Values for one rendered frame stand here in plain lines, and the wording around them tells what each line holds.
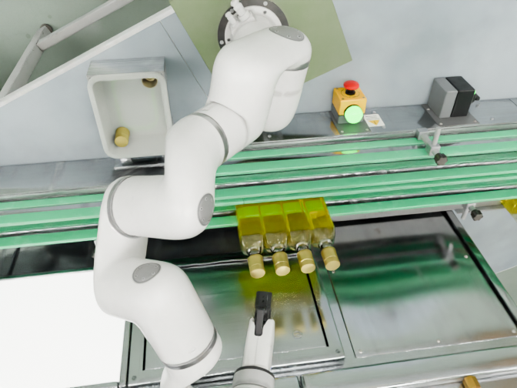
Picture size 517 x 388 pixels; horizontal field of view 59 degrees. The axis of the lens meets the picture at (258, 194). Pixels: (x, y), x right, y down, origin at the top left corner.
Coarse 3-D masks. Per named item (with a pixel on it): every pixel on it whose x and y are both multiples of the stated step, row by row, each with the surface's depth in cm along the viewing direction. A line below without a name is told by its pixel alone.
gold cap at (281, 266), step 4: (280, 252) 104; (272, 256) 104; (276, 256) 103; (280, 256) 103; (284, 256) 103; (272, 260) 105; (276, 260) 102; (280, 260) 102; (284, 260) 102; (288, 260) 103; (276, 264) 102; (280, 264) 101; (284, 264) 101; (288, 264) 102; (276, 268) 101; (280, 268) 101; (284, 268) 101; (288, 268) 101; (276, 272) 102; (280, 272) 102; (284, 272) 102; (288, 272) 102
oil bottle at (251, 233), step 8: (240, 208) 113; (248, 208) 113; (256, 208) 113; (240, 216) 111; (248, 216) 111; (256, 216) 111; (240, 224) 109; (248, 224) 109; (256, 224) 109; (240, 232) 107; (248, 232) 107; (256, 232) 107; (240, 240) 108; (248, 240) 105; (256, 240) 105; (264, 240) 107; (248, 248) 106
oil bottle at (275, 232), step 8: (264, 208) 113; (272, 208) 113; (280, 208) 113; (264, 216) 111; (272, 216) 111; (280, 216) 111; (264, 224) 109; (272, 224) 109; (280, 224) 109; (264, 232) 108; (272, 232) 107; (280, 232) 107; (272, 240) 106; (280, 240) 106
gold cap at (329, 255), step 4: (324, 248) 105; (328, 248) 105; (332, 248) 105; (324, 252) 105; (328, 252) 104; (332, 252) 104; (324, 256) 104; (328, 256) 103; (332, 256) 103; (336, 256) 103; (324, 260) 104; (328, 260) 102; (332, 260) 102; (336, 260) 102; (328, 264) 102; (332, 264) 103; (336, 264) 103; (328, 268) 103; (332, 268) 103; (336, 268) 104
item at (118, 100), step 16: (96, 80) 100; (112, 80) 108; (128, 80) 109; (160, 80) 102; (96, 96) 104; (112, 96) 111; (128, 96) 112; (144, 96) 112; (160, 96) 113; (96, 112) 105; (112, 112) 114; (128, 112) 114; (144, 112) 115; (160, 112) 116; (112, 128) 116; (128, 128) 117; (144, 128) 118; (160, 128) 118; (112, 144) 115; (128, 144) 117; (144, 144) 117; (160, 144) 117
